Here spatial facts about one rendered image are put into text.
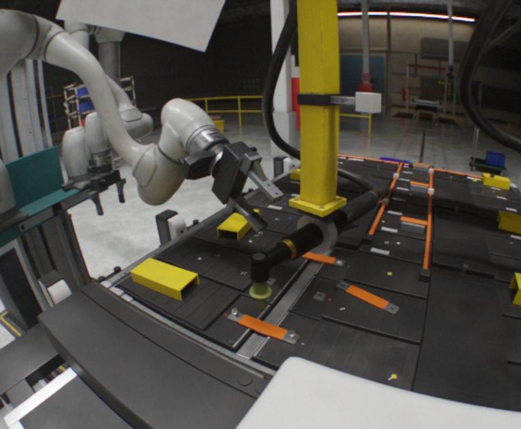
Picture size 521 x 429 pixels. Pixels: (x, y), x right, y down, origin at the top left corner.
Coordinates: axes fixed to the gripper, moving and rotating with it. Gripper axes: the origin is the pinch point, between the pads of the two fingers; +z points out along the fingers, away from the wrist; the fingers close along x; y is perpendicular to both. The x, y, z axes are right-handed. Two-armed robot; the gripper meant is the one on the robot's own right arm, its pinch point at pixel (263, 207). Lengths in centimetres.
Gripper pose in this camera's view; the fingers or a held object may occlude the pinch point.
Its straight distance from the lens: 60.5
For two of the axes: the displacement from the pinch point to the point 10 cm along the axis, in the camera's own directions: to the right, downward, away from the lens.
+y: 7.2, -3.1, 6.2
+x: -3.1, 6.5, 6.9
